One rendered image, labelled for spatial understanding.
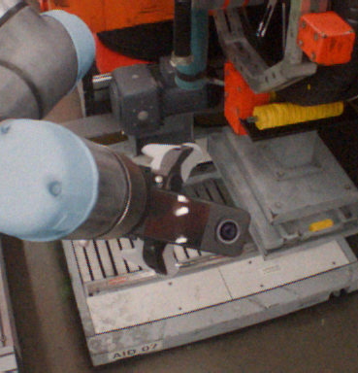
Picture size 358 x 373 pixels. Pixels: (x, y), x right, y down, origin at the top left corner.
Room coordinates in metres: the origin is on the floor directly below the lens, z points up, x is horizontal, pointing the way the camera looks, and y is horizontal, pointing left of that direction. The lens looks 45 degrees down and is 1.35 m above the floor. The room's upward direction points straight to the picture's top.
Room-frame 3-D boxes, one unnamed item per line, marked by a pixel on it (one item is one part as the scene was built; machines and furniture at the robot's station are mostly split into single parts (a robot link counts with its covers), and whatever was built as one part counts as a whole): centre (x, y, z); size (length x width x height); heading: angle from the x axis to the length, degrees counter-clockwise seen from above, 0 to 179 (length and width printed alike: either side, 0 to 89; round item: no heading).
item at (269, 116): (1.13, -0.31, 0.51); 0.29 x 0.06 x 0.06; 107
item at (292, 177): (1.27, -0.35, 0.32); 0.40 x 0.30 x 0.28; 17
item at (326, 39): (0.92, -0.28, 0.85); 0.09 x 0.08 x 0.07; 17
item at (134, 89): (1.48, 0.00, 0.26); 0.42 x 0.18 x 0.35; 107
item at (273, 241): (1.27, -0.35, 0.13); 0.50 x 0.36 x 0.10; 17
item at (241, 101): (1.23, -0.22, 0.48); 0.16 x 0.12 x 0.17; 107
